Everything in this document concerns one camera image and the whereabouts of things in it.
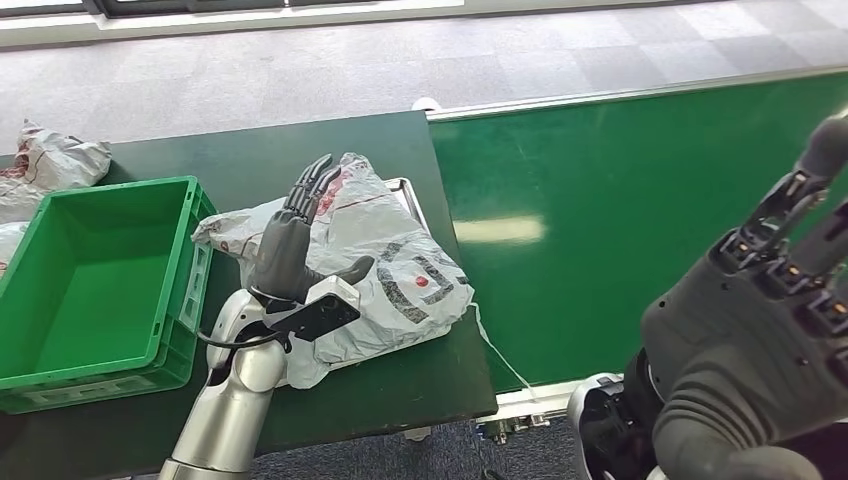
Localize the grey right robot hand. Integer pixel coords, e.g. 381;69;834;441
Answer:
639;111;848;480

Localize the white poly bag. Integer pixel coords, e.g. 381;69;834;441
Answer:
0;221;32;280

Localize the dark green table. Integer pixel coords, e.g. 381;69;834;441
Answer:
0;110;499;480

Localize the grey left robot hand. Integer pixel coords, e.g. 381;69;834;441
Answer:
250;153;376;305

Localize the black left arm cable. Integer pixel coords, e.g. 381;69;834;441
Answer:
197;329;290;351

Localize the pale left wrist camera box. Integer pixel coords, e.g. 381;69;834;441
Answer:
264;274;363;344

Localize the crumpled grey poly bag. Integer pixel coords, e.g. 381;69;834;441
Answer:
0;119;113;224

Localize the white scale with steel tray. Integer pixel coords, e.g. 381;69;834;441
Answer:
382;176;433;234

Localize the green conveyor belt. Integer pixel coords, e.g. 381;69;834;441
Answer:
425;64;848;444

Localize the green plastic crate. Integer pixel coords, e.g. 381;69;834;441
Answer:
0;175;219;416

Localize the dark window frame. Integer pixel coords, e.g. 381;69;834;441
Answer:
0;0;465;20

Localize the grey poly mailer red print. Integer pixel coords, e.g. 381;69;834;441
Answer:
192;152;533;400

